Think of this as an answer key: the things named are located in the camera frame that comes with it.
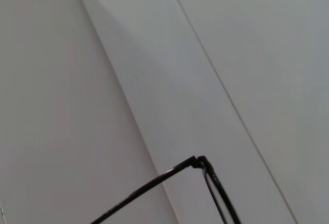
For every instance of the black glasses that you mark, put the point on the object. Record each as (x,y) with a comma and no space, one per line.
(201,160)

